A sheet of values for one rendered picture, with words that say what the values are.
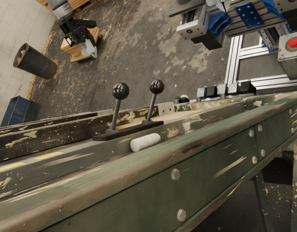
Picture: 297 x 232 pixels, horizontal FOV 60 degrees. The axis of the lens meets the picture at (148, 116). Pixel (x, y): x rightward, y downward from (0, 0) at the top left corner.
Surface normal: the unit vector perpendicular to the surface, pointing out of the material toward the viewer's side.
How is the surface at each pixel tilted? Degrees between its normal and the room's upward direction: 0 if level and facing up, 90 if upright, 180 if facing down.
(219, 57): 0
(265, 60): 0
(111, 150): 90
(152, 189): 90
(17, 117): 90
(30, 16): 90
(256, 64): 0
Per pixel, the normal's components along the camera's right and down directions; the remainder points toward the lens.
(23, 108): 0.74, -0.11
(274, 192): -0.65, -0.36
